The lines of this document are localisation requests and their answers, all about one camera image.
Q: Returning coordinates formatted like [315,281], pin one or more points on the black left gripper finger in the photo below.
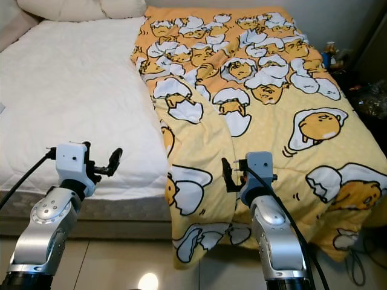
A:
[114,163]

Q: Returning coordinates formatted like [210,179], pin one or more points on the grey bed base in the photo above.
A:
[48,211]

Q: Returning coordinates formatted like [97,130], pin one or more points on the small bottle with brown cap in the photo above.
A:
[332,55]

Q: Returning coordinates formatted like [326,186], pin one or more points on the white quilted mattress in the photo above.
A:
[72,103]

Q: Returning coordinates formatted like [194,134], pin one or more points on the yellow egg-cartoon duvet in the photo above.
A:
[278,133]

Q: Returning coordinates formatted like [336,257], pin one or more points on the beige pillow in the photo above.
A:
[78,7]

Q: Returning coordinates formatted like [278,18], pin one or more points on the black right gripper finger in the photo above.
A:
[228,175]

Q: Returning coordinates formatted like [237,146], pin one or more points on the clear crumpled plastic wrap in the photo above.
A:
[369,99]

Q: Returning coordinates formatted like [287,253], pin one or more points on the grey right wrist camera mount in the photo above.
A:
[259,172]

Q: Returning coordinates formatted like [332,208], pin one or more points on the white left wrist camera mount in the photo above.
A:
[72,160]

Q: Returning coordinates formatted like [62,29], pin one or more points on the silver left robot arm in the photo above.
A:
[45,223]

